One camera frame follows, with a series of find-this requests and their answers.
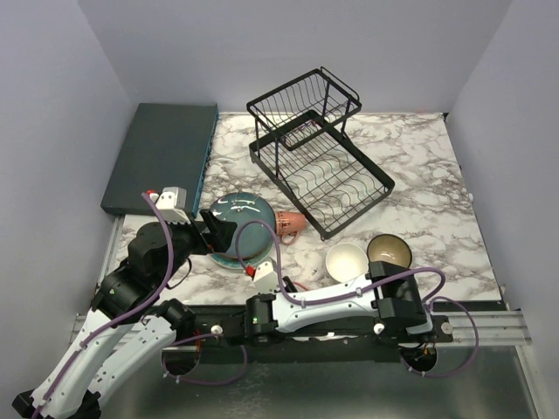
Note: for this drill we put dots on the aluminium frame rail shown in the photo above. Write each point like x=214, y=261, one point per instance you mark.
x=495, y=328

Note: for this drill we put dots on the dark bowl beige inside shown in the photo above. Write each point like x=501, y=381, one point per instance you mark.
x=389, y=248

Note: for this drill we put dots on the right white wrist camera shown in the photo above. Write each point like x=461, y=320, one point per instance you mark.
x=264, y=276

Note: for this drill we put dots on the black mounting rail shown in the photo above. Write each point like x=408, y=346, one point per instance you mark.
x=305, y=346

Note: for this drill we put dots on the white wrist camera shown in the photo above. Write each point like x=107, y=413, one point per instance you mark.
x=264, y=276
x=171, y=203

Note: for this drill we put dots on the teal patterned bottom plate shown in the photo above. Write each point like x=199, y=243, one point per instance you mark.
x=251, y=255

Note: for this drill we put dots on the dark grey flat box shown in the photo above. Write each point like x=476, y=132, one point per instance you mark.
x=166, y=145

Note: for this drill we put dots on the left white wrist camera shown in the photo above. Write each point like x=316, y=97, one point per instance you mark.
x=171, y=203

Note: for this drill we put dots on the black wire dish rack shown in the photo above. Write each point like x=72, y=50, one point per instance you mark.
x=302, y=146

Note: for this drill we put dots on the white bowl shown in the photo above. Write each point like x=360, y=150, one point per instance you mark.
x=345, y=262

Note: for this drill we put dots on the printed salmon coffee mug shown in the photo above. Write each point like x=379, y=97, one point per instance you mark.
x=289, y=225

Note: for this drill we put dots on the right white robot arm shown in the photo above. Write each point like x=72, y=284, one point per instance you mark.
x=387, y=293

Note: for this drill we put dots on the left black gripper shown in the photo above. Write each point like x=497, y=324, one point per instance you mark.
x=218, y=238

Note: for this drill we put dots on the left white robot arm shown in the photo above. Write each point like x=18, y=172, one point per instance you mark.
x=126, y=323

